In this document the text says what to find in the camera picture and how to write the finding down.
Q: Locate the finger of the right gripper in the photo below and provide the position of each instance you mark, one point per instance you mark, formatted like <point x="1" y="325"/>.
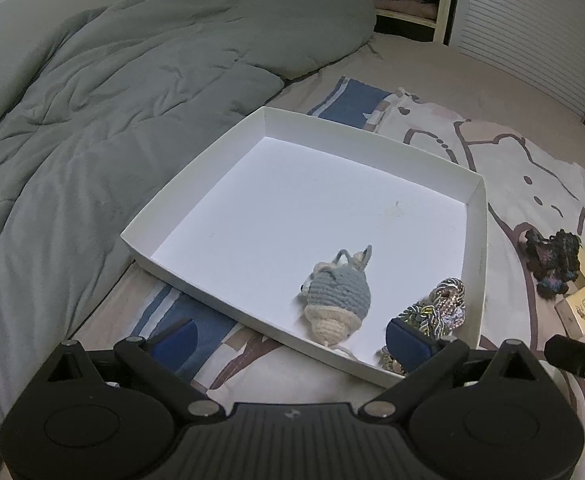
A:
<point x="566" y="354"/>

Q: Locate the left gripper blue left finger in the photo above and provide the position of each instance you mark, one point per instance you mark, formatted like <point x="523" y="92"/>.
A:
<point x="173" y="346"/>

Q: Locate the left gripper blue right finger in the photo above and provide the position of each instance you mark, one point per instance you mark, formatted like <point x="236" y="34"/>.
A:
<point x="407" y="346"/>

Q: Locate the yellow tissue pack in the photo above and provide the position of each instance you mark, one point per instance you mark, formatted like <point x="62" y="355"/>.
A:
<point x="571" y="311"/>

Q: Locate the multicolour braided yarn knot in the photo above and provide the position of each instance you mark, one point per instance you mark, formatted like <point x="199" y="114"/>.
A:
<point x="436" y="316"/>

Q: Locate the dark blue crochet toy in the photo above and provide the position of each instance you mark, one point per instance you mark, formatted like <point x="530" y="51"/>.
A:
<point x="553" y="261"/>

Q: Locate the grey crochet mouse toy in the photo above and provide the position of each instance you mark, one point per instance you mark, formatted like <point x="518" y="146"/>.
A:
<point x="336" y="298"/>

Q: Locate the cartoon cat print cloth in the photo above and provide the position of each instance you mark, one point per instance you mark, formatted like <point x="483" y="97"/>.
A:
<point x="332" y="441"/>

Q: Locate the white shallow cardboard tray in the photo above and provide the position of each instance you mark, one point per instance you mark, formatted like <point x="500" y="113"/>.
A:
<point x="242" y="226"/>

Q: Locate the grey green quilt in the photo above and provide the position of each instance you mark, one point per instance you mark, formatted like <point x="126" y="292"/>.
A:
<point x="102" y="113"/>

